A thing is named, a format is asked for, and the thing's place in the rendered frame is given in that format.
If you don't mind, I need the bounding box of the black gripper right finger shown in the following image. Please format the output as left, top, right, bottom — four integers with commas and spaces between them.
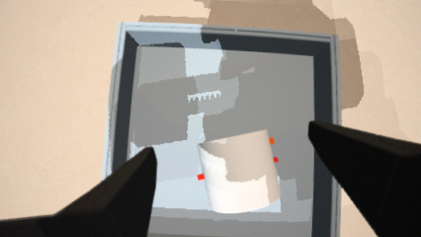
308, 120, 421, 237

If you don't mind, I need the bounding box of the grey square tray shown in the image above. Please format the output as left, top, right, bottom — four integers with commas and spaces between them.
101, 21, 342, 237

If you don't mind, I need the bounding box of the white cylinder with orange pins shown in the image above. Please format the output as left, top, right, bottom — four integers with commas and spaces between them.
197, 129, 281, 213

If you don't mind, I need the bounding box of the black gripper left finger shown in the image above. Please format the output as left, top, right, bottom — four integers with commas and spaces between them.
0, 146, 158, 237

